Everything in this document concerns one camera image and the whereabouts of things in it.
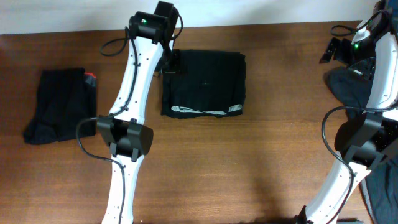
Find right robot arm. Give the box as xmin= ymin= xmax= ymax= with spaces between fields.
xmin=293 ymin=1 xmax=397 ymax=224

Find dark grey clothes pile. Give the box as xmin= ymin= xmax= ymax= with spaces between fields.
xmin=323 ymin=67 xmax=397 ymax=224

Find folded black shorts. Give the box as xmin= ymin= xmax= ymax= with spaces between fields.
xmin=23 ymin=68 xmax=96 ymax=145

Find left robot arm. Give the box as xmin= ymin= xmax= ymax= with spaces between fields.
xmin=95 ymin=8 xmax=182 ymax=223

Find dark green shorts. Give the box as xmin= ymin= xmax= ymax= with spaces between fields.
xmin=161 ymin=50 xmax=246 ymax=119

